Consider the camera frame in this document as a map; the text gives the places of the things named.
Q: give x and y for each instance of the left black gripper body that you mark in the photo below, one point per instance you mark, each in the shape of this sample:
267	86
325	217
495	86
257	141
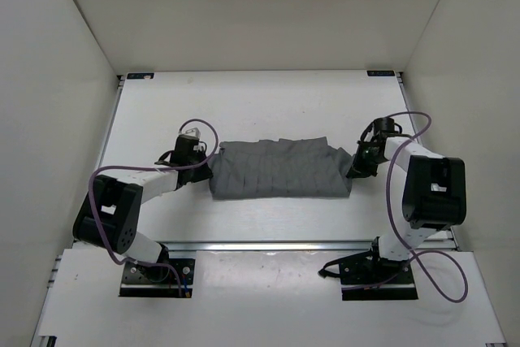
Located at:
201	155

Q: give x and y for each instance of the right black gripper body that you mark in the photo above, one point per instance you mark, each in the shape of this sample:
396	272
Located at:
364	145

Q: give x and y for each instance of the grey pleated skirt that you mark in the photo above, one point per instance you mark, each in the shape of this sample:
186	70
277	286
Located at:
282	168

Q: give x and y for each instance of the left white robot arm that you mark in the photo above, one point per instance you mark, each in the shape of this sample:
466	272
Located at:
112	221

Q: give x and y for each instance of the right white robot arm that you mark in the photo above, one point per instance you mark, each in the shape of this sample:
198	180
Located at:
434	193

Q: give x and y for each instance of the right blue corner label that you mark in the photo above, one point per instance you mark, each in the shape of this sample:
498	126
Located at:
380	73

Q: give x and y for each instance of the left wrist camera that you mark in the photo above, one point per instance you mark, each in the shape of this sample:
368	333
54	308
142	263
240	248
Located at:
193	133

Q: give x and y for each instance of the aluminium table edge rail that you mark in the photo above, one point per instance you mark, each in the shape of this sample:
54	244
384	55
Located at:
266	246

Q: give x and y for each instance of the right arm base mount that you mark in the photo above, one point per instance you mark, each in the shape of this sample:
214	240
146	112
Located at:
367	276

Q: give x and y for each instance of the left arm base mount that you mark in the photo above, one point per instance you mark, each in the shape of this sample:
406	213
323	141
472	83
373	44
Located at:
159	282

